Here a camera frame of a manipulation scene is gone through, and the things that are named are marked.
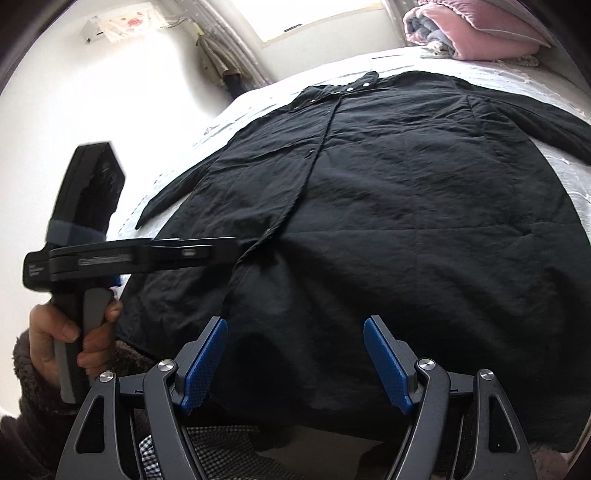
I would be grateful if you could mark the brown fluffy garment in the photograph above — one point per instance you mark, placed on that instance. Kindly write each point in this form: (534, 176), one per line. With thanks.
(134, 357)

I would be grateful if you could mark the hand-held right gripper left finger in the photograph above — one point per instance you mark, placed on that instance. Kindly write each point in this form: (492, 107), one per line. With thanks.
(203, 364)

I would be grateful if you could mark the folded pink quilt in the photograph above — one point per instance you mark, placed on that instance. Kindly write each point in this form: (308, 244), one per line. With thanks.
(471, 46)

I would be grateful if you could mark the pink and grey pillow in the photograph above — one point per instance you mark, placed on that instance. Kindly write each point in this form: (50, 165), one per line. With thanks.
(498, 14)

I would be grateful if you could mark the person's left hand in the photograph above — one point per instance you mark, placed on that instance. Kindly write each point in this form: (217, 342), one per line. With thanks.
(41, 327)

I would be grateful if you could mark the grey checked bedspread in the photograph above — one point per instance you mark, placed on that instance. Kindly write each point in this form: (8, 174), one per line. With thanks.
(249, 115)

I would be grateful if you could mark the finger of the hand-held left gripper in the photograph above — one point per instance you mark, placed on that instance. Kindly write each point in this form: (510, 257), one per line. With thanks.
(194, 253)

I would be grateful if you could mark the small black bar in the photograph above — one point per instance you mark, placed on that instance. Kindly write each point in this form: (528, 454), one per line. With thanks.
(292, 28)

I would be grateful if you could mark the hanging grey garment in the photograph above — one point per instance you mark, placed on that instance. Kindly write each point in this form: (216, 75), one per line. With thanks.
(214, 55)

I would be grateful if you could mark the grey dotted curtain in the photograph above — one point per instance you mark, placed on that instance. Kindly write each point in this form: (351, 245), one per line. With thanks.
(240, 50)
(395, 18)

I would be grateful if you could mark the covered air conditioner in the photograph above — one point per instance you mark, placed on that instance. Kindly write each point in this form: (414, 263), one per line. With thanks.
(120, 21)

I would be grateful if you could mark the window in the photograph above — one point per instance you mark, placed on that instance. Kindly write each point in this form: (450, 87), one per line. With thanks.
(314, 14)

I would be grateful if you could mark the black jacket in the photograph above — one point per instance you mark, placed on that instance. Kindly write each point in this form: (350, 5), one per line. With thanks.
(392, 207)

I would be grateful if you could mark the black white checked cloth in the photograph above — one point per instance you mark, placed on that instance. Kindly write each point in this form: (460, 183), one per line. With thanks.
(217, 443)

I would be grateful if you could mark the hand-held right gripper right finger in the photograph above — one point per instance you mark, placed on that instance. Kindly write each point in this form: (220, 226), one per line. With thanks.
(388, 364)

